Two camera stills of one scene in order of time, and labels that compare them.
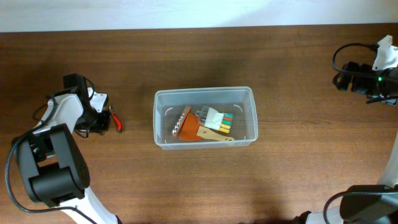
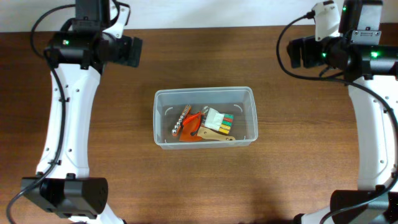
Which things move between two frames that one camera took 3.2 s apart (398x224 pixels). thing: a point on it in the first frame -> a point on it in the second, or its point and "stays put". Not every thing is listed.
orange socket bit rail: x=175 y=130 stays put
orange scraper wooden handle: x=191 y=130 stays put
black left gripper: x=103 y=125 -> x=132 y=55
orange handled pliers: x=118 y=122 -> x=191 y=124
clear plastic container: x=190 y=118 stays put
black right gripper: x=358 y=86 -> x=308 y=44
